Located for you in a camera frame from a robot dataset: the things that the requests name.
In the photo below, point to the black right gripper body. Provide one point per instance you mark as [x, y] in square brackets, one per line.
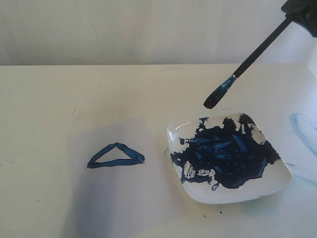
[304, 13]

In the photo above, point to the dark blue paintbrush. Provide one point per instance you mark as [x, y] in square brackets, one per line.
[214, 98]

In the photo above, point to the white square paint plate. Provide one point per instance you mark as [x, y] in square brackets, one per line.
[225, 159]

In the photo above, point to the white paper sheet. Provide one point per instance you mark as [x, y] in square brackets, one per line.
[122, 201]

